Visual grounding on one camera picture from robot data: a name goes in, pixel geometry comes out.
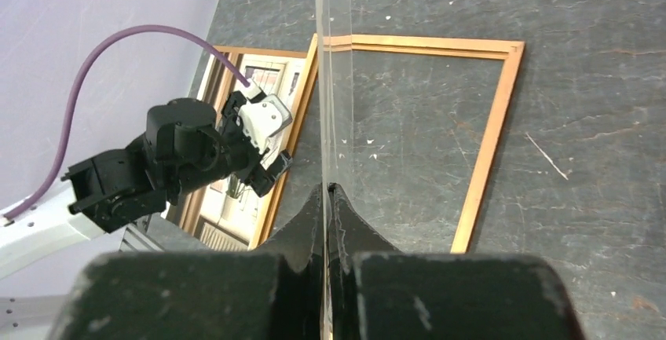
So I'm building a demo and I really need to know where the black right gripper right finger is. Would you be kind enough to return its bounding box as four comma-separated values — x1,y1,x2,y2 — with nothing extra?
328,184,584,339

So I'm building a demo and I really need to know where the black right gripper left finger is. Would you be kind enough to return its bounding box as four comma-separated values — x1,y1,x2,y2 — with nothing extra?
46,184,328,340

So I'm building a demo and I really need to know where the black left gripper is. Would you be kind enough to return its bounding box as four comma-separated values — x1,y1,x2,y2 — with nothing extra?
218,90,293,197

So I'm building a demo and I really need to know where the clear acrylic glass sheet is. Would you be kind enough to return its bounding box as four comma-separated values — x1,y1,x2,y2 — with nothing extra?
316,0,353,339

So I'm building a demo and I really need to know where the golden wooden picture frame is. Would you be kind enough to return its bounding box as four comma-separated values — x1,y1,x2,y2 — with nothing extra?
323,34,526,254

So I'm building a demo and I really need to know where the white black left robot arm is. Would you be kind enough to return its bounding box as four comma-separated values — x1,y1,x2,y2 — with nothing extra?
1,91,292,276

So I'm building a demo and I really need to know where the plant window photo print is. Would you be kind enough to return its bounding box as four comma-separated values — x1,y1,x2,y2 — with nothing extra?
163,36,318,251

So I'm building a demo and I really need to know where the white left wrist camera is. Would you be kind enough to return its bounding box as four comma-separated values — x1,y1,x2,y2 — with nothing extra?
238,83,293,154

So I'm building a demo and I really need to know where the aluminium rail frame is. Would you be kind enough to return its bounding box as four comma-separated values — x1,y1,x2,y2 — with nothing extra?
0,212,209,340

